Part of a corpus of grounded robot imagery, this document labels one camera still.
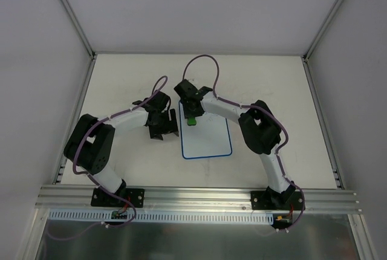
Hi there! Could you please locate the green whiteboard eraser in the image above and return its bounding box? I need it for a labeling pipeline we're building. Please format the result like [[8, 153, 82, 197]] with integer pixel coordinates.
[[187, 117, 197, 126]]

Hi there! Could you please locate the blue framed small whiteboard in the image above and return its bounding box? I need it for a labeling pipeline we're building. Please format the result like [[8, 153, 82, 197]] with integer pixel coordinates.
[[179, 104, 233, 160]]

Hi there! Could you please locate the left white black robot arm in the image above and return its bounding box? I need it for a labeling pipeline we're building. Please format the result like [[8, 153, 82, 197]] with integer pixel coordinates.
[[63, 91, 178, 206]]

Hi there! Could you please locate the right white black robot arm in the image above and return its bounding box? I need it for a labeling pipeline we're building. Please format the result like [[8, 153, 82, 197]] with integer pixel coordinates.
[[174, 79, 295, 209]]

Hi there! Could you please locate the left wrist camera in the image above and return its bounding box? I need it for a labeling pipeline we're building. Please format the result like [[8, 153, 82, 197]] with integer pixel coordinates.
[[149, 91, 171, 112]]

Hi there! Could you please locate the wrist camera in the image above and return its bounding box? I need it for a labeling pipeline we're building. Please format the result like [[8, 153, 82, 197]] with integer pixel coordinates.
[[174, 79, 198, 100], [149, 91, 171, 112]]

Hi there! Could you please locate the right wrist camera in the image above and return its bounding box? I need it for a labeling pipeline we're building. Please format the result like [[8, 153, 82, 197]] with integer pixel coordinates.
[[174, 79, 198, 100]]

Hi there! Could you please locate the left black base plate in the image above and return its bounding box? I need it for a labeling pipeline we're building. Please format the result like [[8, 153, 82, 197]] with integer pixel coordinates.
[[90, 186, 145, 208]]

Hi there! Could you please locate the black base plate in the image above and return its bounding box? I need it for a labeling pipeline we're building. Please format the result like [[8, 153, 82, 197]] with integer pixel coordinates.
[[250, 190, 304, 211], [90, 186, 145, 208]]

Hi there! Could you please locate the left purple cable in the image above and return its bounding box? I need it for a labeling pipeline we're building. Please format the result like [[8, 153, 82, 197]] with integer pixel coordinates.
[[45, 75, 169, 241]]

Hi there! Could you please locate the white slotted cable duct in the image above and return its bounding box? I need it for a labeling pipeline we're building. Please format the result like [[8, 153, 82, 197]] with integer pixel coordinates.
[[48, 209, 274, 225]]

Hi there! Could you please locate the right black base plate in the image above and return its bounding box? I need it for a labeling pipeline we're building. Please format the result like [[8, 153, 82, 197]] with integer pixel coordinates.
[[250, 190, 304, 211]]

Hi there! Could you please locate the aluminium mounting rail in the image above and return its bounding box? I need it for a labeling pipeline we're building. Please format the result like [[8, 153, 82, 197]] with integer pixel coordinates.
[[35, 184, 363, 214]]

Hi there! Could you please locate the left aluminium frame post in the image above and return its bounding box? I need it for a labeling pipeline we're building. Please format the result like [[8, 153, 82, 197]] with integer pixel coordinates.
[[59, 0, 95, 59]]

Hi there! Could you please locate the aluminium frame post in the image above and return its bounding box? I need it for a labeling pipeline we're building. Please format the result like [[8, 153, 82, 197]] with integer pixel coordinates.
[[303, 0, 345, 62], [59, 0, 95, 59]]

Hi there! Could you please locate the right aluminium frame post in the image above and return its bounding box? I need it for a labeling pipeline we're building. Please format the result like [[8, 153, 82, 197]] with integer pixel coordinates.
[[303, 0, 345, 62]]

